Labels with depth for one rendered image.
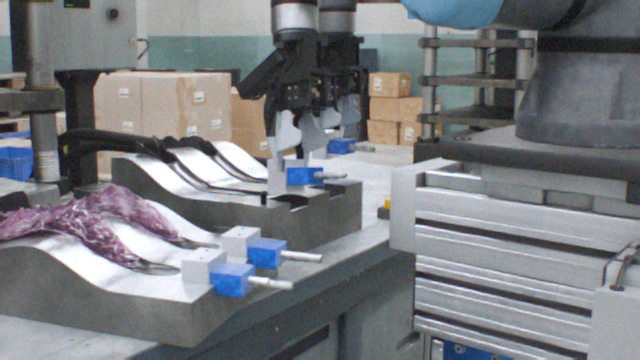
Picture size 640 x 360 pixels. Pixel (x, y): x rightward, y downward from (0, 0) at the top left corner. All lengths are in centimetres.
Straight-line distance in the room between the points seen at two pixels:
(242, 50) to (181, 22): 101
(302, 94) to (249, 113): 471
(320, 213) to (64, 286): 46
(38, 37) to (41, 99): 14
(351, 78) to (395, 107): 663
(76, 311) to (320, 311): 44
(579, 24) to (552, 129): 10
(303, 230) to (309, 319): 14
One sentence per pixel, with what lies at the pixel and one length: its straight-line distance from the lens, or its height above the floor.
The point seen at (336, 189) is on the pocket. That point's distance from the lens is 118.
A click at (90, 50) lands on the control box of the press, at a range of 185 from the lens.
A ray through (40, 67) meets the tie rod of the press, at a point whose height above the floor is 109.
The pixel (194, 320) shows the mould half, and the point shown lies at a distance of 77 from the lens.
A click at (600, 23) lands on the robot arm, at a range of 66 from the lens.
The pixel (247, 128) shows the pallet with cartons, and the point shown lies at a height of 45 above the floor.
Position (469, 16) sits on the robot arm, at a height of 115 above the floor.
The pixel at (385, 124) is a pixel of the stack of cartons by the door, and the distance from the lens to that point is 800.
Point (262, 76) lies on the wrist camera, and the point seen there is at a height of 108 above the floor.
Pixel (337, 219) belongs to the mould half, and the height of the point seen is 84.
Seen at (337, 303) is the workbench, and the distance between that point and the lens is 117.
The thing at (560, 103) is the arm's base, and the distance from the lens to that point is 65.
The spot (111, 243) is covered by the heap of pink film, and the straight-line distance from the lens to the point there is 88.
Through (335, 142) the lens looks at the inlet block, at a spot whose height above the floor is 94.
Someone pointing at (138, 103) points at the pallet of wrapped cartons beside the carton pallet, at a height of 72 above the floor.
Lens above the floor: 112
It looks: 11 degrees down
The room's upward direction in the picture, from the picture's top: straight up
